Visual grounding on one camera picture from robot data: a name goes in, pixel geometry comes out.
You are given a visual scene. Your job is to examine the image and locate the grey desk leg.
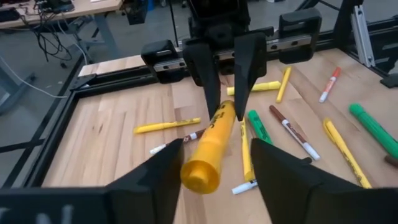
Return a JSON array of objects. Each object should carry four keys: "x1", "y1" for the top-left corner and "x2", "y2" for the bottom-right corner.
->
[{"x1": 67, "y1": 14, "x2": 123, "y2": 62}]

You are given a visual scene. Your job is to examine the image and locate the black tangled cables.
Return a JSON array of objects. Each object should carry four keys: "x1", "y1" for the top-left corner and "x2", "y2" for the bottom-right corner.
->
[{"x1": 17, "y1": 0, "x2": 90, "y2": 63}]

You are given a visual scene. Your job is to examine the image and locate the silver aluminium extrusion post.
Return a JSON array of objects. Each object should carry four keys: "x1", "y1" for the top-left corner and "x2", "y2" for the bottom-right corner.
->
[{"x1": 350, "y1": 4, "x2": 376, "y2": 68}]

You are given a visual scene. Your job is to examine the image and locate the wooden top desk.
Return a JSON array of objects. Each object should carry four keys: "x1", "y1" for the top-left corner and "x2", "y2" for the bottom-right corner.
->
[{"x1": 0, "y1": 0, "x2": 124, "y2": 30}]

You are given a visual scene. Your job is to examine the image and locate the brown thin dry-erase marker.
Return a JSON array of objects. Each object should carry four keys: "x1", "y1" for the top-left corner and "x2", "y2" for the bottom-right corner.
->
[{"x1": 269, "y1": 105, "x2": 322, "y2": 162}]

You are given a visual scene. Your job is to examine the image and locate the orange-yellow chunky highlighter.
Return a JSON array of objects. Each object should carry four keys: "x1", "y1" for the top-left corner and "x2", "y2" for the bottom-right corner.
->
[{"x1": 180, "y1": 100, "x2": 237, "y2": 195}]

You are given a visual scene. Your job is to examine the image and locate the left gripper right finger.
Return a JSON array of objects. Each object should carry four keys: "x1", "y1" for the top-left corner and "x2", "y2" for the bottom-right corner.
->
[{"x1": 250, "y1": 138, "x2": 398, "y2": 224}]

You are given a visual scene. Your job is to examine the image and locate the black metal table frame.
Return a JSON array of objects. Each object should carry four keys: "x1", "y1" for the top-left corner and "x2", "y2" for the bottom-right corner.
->
[{"x1": 6, "y1": 0, "x2": 398, "y2": 189}]

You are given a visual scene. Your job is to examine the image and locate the grey desk foot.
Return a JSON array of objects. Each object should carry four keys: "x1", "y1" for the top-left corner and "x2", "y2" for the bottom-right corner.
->
[{"x1": 0, "y1": 57, "x2": 35, "y2": 116}]

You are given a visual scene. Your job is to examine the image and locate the yellow slim highlighter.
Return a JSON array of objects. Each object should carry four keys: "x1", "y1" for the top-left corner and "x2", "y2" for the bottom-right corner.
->
[
  {"x1": 275, "y1": 65, "x2": 293, "y2": 104},
  {"x1": 322, "y1": 117, "x2": 373, "y2": 190},
  {"x1": 226, "y1": 80, "x2": 282, "y2": 96},
  {"x1": 133, "y1": 117, "x2": 202, "y2": 136},
  {"x1": 239, "y1": 119, "x2": 256, "y2": 183}
]

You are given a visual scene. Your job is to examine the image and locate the white floor cable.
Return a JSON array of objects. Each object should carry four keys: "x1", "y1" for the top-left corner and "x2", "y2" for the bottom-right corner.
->
[{"x1": 0, "y1": 55, "x2": 68, "y2": 99}]

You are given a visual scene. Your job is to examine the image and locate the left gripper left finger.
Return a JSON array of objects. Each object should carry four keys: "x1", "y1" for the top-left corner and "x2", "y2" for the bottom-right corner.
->
[{"x1": 0, "y1": 138, "x2": 185, "y2": 224}]

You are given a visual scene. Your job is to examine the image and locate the green chunky highlighter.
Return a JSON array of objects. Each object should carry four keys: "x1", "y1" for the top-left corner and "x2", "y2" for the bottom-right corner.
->
[
  {"x1": 247, "y1": 109, "x2": 274, "y2": 146},
  {"x1": 348, "y1": 103, "x2": 398, "y2": 160}
]

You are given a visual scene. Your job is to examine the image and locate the orange thin dry-erase marker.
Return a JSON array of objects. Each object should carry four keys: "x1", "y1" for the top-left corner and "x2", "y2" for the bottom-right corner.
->
[{"x1": 318, "y1": 66, "x2": 342, "y2": 104}]

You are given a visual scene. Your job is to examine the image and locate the red thin dry-erase marker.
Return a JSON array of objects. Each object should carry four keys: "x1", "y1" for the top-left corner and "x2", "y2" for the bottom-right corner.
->
[{"x1": 231, "y1": 179, "x2": 259, "y2": 195}]

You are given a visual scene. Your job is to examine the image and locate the small white marker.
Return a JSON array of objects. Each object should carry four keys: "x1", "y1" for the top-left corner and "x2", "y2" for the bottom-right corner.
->
[{"x1": 149, "y1": 128, "x2": 206, "y2": 156}]

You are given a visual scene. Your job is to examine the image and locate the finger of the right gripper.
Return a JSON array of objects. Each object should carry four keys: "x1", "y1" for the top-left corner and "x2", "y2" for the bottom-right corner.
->
[
  {"x1": 233, "y1": 31, "x2": 268, "y2": 123},
  {"x1": 182, "y1": 41, "x2": 222, "y2": 120}
]

